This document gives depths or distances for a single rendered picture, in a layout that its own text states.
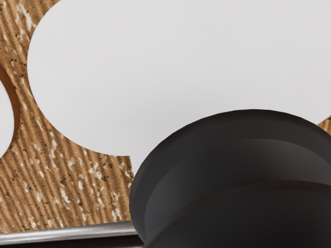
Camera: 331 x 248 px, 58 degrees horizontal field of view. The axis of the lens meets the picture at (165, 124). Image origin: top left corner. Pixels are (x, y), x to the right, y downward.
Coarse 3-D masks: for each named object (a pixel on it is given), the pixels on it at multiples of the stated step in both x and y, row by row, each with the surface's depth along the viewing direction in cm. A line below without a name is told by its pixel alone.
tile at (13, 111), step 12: (0, 72) 13; (0, 84) 13; (0, 96) 13; (12, 96) 14; (0, 108) 14; (12, 108) 14; (0, 120) 14; (12, 120) 14; (0, 132) 14; (12, 132) 14; (0, 144) 15; (0, 156) 15
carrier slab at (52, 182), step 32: (0, 0) 12; (32, 0) 12; (0, 32) 13; (32, 32) 13; (0, 64) 14; (32, 96) 14; (32, 128) 15; (0, 160) 16; (32, 160) 16; (64, 160) 16; (96, 160) 16; (128, 160) 16; (0, 192) 17; (32, 192) 17; (64, 192) 17; (96, 192) 17; (128, 192) 17; (0, 224) 18; (32, 224) 19; (64, 224) 19
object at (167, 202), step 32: (192, 160) 5; (224, 160) 5; (256, 160) 5; (288, 160) 5; (320, 160) 5; (160, 192) 5; (192, 192) 5; (224, 192) 4; (256, 192) 4; (288, 192) 4; (320, 192) 4; (160, 224) 5; (192, 224) 4; (224, 224) 4; (256, 224) 4; (288, 224) 4; (320, 224) 4
